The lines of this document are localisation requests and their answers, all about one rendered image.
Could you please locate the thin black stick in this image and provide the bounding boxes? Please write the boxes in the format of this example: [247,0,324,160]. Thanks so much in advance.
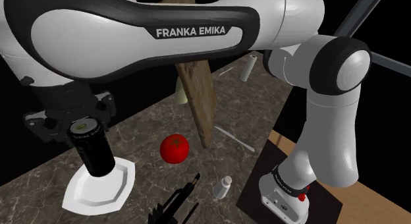
[180,202,200,224]

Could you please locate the dark robot stand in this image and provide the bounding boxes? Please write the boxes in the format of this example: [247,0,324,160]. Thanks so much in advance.
[236,139,344,224]

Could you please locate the white angular plate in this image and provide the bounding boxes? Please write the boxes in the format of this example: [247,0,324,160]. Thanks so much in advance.
[61,157,136,216]

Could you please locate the pale cream bottle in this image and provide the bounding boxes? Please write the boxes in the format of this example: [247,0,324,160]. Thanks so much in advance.
[175,76,189,105]

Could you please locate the white cylinder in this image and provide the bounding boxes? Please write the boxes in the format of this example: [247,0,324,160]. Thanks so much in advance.
[239,54,258,83]

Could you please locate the brown wooden cutting board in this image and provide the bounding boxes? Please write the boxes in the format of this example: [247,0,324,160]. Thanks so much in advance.
[159,0,218,150]

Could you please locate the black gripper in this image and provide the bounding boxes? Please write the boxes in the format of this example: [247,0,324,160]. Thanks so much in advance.
[23,80,117,144]

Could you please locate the red tomato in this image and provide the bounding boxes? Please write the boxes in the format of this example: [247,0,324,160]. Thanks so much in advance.
[159,133,190,165]

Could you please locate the white knife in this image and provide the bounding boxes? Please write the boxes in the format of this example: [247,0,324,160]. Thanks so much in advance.
[214,125,256,153]

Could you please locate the grey metal frame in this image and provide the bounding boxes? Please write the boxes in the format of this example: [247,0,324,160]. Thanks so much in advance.
[333,0,411,78]

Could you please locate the black can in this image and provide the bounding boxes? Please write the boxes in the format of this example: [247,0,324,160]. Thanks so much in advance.
[66,117,117,178]

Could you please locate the white salt shaker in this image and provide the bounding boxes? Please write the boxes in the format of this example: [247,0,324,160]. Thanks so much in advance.
[212,175,233,200]

